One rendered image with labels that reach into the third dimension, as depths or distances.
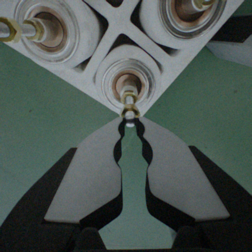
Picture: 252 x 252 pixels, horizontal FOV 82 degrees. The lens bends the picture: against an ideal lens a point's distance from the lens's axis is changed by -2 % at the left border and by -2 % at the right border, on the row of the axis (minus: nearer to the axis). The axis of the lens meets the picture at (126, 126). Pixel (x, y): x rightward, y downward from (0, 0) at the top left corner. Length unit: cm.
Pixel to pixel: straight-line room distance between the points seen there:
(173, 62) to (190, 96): 26
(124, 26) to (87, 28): 8
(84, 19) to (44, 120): 44
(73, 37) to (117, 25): 9
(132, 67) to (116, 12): 10
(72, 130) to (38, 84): 19
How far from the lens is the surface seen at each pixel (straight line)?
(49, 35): 20
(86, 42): 22
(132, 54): 21
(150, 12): 21
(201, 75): 52
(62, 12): 22
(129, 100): 16
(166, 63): 29
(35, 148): 71
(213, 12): 23
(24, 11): 23
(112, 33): 28
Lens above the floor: 46
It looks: 58 degrees down
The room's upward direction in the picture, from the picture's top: 180 degrees clockwise
